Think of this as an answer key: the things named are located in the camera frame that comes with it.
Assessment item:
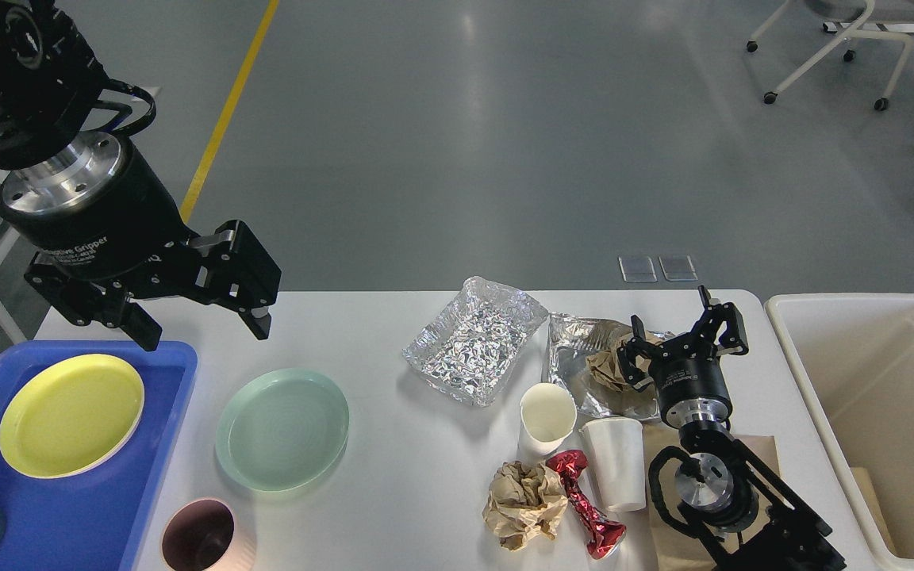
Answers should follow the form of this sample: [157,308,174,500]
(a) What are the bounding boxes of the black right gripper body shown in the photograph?
[652,357,733,430]

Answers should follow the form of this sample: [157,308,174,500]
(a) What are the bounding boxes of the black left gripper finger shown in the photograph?
[23,254,162,351]
[136,220,282,341]

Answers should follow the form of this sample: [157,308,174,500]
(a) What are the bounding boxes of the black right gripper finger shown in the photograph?
[671,286,750,360]
[616,315,664,393]

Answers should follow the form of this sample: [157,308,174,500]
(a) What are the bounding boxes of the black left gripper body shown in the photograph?
[0,132,196,281]

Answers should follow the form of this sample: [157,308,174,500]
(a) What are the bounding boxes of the mint green plate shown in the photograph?
[215,368,351,492]

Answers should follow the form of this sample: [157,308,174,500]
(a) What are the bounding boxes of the pink ribbed mug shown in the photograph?
[160,496,257,570]

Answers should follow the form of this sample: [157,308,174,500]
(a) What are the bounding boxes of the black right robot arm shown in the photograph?
[614,286,847,570]

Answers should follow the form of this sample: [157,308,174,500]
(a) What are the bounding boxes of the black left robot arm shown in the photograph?
[0,1,282,351]

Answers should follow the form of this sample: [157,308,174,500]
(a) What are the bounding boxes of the crumpled brown paper on foil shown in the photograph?
[586,328,634,393]

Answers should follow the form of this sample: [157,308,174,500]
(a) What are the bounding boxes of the flat foil sheet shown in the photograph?
[543,313,658,420]

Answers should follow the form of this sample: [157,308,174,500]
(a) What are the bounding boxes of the white paper cup inverted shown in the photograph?
[581,418,648,513]

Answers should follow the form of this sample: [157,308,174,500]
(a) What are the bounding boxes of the white paper cup upright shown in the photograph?
[518,382,578,456]

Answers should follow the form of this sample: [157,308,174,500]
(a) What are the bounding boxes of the yellow plate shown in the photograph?
[0,354,145,478]

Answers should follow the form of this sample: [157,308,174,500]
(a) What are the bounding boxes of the crumpled foil tray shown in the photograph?
[402,276,549,406]

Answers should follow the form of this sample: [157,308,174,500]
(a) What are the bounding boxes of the red foil wrapper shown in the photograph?
[544,449,627,560]

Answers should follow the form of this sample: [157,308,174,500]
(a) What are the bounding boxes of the beige plastic bin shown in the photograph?
[765,293,914,570]

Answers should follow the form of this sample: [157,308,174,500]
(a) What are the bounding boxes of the crumpled brown paper ball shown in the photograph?
[482,462,568,550]

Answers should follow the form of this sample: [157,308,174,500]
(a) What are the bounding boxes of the blue plastic tray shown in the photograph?
[0,340,198,570]

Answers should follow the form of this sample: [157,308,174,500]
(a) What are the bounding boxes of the white rolling chair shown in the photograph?
[746,1,914,113]

